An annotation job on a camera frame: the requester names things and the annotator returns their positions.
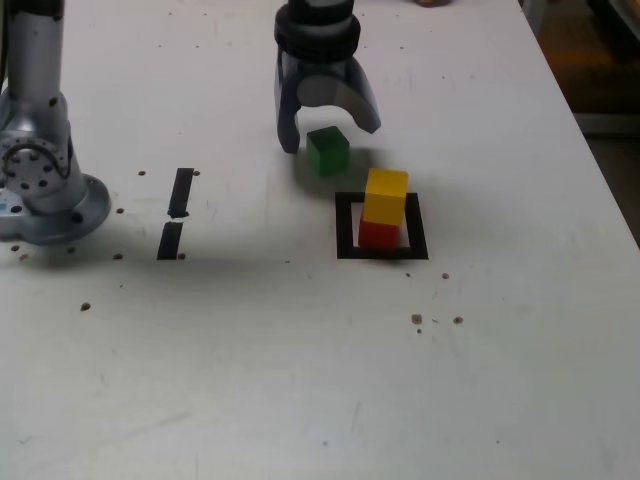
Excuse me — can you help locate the black tape strip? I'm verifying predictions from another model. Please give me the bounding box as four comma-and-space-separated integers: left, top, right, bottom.
156, 167, 195, 261

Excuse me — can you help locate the red cube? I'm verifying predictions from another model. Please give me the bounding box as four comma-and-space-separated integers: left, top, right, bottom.
357, 209, 402, 251

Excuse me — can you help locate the brown wooden crate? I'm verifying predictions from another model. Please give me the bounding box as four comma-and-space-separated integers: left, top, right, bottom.
529, 0, 640, 109

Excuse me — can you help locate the green cube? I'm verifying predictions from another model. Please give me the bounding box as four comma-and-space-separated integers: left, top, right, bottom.
305, 126, 351, 178

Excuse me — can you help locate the yellow cube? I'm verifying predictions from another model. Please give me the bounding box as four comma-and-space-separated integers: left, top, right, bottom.
362, 168, 410, 227

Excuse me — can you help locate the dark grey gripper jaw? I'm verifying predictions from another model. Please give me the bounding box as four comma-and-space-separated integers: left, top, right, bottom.
272, 46, 305, 155

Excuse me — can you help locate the grey metal beam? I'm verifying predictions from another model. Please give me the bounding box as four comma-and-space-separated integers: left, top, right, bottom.
573, 108, 640, 133

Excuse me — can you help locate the black tape square outline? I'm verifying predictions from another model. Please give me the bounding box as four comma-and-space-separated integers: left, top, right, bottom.
334, 191, 431, 261

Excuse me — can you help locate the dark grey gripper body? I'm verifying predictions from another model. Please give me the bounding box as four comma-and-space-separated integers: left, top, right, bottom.
291, 56, 355, 87

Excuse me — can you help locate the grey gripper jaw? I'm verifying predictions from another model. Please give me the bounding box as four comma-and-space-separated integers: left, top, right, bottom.
296, 57, 383, 135

